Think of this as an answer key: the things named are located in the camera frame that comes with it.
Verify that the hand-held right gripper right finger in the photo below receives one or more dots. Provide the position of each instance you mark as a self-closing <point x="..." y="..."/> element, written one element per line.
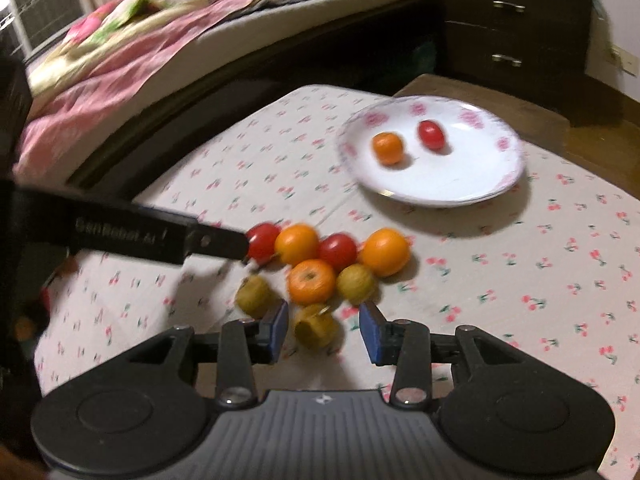
<point x="369" y="330"/>

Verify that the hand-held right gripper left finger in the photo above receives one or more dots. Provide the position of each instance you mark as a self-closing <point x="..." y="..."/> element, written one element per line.
<point x="280" y="322"/>

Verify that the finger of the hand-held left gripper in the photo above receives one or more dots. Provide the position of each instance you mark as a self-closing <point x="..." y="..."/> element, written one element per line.
<point x="220" y="242"/>

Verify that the yellow-brown longan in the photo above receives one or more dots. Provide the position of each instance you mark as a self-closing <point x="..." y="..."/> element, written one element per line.
<point x="255" y="296"/>
<point x="316" y="327"/>
<point x="356" y="282"/>

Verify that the red cherry tomato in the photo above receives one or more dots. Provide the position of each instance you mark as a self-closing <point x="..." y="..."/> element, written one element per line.
<point x="431" y="135"/>
<point x="338" y="251"/>
<point x="264" y="242"/>

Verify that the small orange with stem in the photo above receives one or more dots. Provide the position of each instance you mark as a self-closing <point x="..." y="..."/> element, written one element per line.
<point x="312" y="281"/>

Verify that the white floral rimmed plate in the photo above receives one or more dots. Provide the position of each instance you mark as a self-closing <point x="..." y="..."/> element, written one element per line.
<point x="450" y="175"/>

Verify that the bed with pink blanket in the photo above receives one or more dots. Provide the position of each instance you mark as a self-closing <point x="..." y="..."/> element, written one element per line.
<point x="75" y="105"/>

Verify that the cherry print tablecloth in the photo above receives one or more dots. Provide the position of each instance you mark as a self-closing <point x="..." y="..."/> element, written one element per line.
<point x="500" y="285"/>

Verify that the white window grille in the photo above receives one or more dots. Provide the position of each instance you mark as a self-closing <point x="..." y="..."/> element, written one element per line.
<point x="40" y="15"/>

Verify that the dark wooden bed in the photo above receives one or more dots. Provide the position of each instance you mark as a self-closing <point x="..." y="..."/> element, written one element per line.
<point x="300" y="25"/>

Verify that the dark wooden nightstand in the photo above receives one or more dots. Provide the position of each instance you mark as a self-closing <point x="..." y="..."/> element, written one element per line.
<point x="525" y="35"/>

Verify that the wall outlet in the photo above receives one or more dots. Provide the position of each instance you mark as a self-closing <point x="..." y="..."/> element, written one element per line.
<point x="622" y="58"/>

